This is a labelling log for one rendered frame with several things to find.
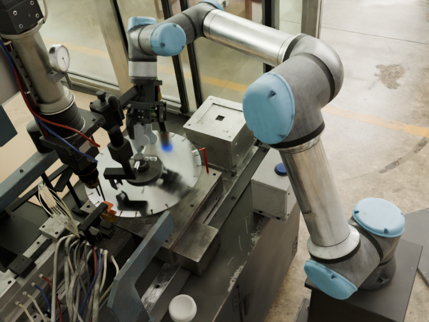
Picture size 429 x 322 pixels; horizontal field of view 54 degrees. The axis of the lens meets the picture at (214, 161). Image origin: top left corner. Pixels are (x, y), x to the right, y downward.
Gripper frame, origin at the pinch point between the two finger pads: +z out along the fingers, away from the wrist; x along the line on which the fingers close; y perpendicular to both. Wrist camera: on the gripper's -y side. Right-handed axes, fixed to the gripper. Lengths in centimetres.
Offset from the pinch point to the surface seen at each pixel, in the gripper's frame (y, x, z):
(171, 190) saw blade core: 13.3, -2.4, 8.6
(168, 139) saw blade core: 1.9, 10.8, -1.5
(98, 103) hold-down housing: 9.5, -23.0, -15.7
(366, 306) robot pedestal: 63, 13, 34
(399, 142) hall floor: 43, 177, 22
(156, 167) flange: 6.0, 0.4, 4.3
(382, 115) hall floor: 29, 194, 9
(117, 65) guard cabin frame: -43, 36, -21
